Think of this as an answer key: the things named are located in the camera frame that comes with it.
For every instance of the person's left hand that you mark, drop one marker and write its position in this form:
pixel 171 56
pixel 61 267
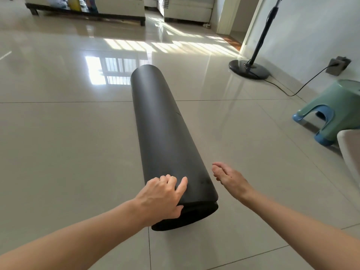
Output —
pixel 159 199

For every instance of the glass top coffee table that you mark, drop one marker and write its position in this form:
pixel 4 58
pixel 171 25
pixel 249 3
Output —
pixel 118 5

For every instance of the person's right hand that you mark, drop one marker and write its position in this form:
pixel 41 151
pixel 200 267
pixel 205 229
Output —
pixel 232 181

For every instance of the white door frame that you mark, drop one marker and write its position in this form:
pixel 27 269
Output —
pixel 229 14

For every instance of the black yoga mat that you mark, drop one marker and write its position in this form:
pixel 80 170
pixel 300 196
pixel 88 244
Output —
pixel 166 132

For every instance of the person's right forearm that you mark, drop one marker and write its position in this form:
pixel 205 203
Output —
pixel 303 233

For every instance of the grey sandal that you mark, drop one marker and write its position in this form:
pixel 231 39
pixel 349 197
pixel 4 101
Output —
pixel 206 25

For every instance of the person's left forearm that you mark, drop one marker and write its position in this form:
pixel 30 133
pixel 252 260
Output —
pixel 70 241

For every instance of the yellow label can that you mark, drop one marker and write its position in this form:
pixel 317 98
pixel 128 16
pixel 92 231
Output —
pixel 73 2

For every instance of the wall power socket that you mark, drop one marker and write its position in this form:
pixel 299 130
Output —
pixel 339 66

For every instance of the blue plastic stool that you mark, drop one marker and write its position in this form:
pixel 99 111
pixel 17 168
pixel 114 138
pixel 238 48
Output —
pixel 323 140

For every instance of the teal green plastic stool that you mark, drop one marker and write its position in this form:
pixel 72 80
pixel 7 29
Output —
pixel 343 109

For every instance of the black standing fan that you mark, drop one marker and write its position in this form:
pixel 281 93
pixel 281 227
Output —
pixel 249 70

